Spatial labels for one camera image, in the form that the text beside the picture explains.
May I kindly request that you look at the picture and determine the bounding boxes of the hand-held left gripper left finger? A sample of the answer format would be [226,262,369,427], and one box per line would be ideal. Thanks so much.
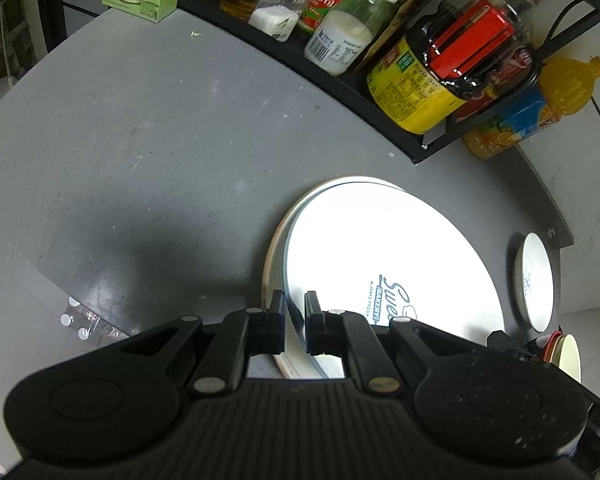
[114,290,287,397]

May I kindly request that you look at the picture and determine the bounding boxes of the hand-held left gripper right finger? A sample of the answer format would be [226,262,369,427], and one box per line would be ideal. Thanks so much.
[304,291,502,396]

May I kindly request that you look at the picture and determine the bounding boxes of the white plate with rim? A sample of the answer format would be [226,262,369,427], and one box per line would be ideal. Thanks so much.
[261,176,411,381]

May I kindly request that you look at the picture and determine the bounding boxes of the cream ceramic bowl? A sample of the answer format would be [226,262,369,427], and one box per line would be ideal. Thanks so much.
[550,334,581,384]

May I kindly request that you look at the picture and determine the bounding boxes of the large white plate blue print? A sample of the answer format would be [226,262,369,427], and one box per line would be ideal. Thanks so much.
[282,180,505,381]

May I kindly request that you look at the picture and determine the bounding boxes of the red and black bowl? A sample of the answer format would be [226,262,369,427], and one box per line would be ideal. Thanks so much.
[487,331,564,367]

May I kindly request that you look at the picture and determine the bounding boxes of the small white plate blue print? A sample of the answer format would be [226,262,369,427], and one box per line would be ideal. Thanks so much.
[512,232,555,332]

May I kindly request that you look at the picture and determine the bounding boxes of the clear plastic water bottles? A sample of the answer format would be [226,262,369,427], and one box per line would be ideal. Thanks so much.
[59,296,128,342]

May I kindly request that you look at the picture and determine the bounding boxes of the black metal storage rack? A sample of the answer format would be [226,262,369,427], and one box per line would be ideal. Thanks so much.
[177,0,600,165]

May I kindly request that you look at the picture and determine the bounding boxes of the white-capped jar with white label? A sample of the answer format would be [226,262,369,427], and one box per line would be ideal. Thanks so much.
[303,0,405,77]

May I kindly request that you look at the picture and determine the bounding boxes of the small clear salt jar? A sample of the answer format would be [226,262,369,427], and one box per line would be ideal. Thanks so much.
[248,0,321,44]

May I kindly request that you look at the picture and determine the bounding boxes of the orange juice bottle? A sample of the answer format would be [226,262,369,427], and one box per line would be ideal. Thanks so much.
[462,55,600,161]

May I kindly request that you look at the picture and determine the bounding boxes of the large dark bottle red handle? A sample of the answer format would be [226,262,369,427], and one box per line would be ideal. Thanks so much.
[366,0,549,135]

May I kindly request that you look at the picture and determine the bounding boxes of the thin black cable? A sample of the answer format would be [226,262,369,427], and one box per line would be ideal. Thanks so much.
[546,0,582,53]

